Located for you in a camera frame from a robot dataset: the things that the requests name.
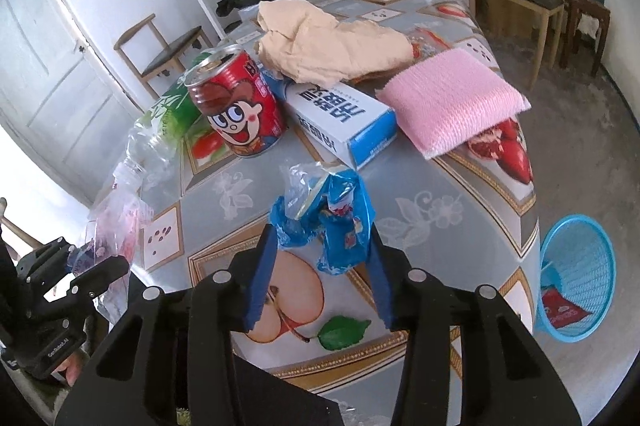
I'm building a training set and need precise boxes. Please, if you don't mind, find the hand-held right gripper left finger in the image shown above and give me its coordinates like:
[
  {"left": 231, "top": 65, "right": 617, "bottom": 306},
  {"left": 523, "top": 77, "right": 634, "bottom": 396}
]
[{"left": 54, "top": 223, "right": 279, "bottom": 426}]

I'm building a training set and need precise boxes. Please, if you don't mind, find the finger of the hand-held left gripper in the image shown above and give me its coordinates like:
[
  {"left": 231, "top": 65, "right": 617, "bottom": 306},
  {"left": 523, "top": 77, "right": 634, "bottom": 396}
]
[{"left": 65, "top": 256, "right": 131, "bottom": 307}]

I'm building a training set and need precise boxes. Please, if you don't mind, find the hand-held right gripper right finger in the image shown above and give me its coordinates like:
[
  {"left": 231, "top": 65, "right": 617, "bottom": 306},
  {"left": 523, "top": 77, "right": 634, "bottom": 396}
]
[{"left": 367, "top": 226, "right": 583, "bottom": 426}]

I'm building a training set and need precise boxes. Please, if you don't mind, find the clear snack bag red label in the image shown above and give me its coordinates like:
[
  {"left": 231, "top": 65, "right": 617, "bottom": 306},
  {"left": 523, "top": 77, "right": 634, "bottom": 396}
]
[{"left": 87, "top": 186, "right": 156, "bottom": 322}]

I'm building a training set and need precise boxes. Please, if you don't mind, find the blue wrapper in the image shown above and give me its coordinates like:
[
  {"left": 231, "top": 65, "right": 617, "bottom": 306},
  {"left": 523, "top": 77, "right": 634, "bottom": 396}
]
[{"left": 270, "top": 161, "right": 377, "bottom": 277}]

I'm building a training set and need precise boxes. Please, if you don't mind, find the blue and white box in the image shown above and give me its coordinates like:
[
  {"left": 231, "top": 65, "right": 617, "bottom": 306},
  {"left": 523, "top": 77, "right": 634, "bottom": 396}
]
[{"left": 262, "top": 68, "right": 398, "bottom": 172}]

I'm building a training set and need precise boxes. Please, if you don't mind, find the long red snack packet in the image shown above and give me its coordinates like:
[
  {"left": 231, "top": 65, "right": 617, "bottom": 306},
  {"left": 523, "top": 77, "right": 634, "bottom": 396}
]
[{"left": 540, "top": 258, "right": 593, "bottom": 327}]

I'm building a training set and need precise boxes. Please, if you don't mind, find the blue plastic basket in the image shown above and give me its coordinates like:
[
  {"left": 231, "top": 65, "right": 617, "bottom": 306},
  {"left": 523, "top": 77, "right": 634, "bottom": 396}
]
[{"left": 534, "top": 214, "right": 617, "bottom": 343}]

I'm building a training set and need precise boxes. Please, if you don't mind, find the person's left hand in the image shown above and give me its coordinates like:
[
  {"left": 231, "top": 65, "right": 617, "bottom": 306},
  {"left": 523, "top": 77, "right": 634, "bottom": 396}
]
[{"left": 52, "top": 346, "right": 91, "bottom": 384}]

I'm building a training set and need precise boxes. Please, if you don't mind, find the fruit print tablecloth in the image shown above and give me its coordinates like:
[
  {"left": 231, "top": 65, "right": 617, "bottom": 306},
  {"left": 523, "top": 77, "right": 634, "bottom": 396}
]
[{"left": 87, "top": 0, "right": 543, "bottom": 394}]

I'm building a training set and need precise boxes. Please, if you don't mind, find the red cartoon drink can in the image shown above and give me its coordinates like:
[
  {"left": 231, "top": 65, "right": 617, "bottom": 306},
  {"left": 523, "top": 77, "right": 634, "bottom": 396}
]
[{"left": 182, "top": 44, "right": 287, "bottom": 158}]

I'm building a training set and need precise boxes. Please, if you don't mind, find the green label plastic bottle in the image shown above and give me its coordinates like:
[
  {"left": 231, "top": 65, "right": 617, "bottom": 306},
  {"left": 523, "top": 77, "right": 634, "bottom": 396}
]
[{"left": 112, "top": 48, "right": 236, "bottom": 202}]

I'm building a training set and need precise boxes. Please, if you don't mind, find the pink sponge cloth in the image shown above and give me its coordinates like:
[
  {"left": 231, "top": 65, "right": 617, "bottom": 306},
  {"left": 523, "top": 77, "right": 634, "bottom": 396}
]
[{"left": 375, "top": 47, "right": 532, "bottom": 159}]

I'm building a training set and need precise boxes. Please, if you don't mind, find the white panel door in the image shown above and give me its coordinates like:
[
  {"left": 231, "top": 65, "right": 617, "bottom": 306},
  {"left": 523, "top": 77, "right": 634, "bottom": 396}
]
[{"left": 0, "top": 0, "right": 141, "bottom": 187}]

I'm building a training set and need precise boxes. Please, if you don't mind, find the beige cloth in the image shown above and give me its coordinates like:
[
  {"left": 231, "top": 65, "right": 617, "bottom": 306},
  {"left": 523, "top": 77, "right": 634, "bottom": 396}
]
[{"left": 254, "top": 0, "right": 416, "bottom": 84}]

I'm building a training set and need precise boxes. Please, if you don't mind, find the black bag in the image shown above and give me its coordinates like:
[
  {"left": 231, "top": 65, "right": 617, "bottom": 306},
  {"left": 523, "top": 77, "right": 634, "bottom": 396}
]
[{"left": 216, "top": 0, "right": 308, "bottom": 19}]

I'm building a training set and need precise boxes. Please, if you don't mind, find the dark wooden stool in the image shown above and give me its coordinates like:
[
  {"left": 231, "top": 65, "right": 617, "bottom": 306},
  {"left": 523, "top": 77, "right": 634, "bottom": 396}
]
[{"left": 547, "top": 0, "right": 612, "bottom": 79}]

